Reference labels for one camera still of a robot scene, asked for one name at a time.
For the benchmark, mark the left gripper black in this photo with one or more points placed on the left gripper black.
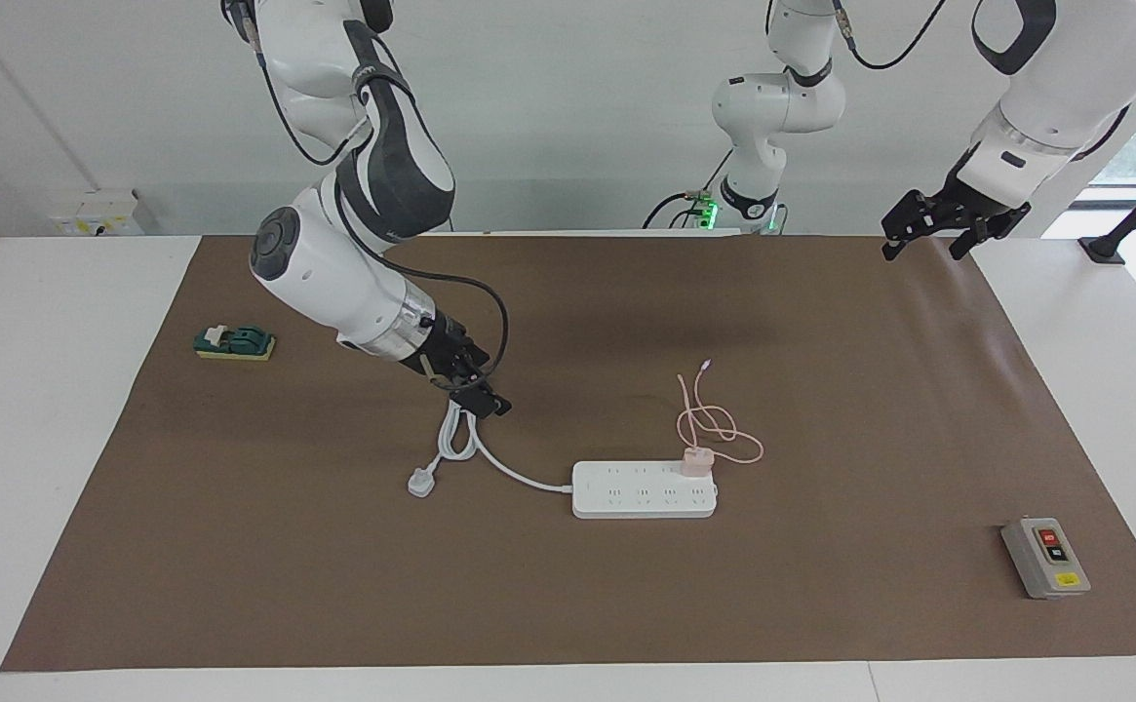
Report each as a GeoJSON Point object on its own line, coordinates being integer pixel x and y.
{"type": "Point", "coordinates": [972, 192]}

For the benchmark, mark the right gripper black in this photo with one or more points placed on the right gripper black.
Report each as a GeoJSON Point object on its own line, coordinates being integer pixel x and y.
{"type": "Point", "coordinates": [446, 351]}

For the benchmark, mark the pink charger adapter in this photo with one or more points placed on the pink charger adapter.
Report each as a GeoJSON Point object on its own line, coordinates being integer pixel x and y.
{"type": "Point", "coordinates": [696, 462]}

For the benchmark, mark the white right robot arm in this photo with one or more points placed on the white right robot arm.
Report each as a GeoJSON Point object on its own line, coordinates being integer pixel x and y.
{"type": "Point", "coordinates": [333, 273]}

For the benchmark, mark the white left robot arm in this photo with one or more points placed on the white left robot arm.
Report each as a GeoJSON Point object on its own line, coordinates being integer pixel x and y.
{"type": "Point", "coordinates": [1065, 107]}

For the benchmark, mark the brown table mat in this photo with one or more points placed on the brown table mat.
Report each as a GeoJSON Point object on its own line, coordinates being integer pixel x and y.
{"type": "Point", "coordinates": [568, 595]}

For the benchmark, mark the black camera stand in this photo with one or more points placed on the black camera stand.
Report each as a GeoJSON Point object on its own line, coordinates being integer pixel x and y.
{"type": "Point", "coordinates": [1104, 249]}

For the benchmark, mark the grey push-button switch box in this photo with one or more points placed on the grey push-button switch box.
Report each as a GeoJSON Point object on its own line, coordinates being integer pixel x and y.
{"type": "Point", "coordinates": [1040, 565]}

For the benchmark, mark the white wall socket box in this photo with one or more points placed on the white wall socket box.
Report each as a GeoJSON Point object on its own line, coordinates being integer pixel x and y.
{"type": "Point", "coordinates": [99, 214]}

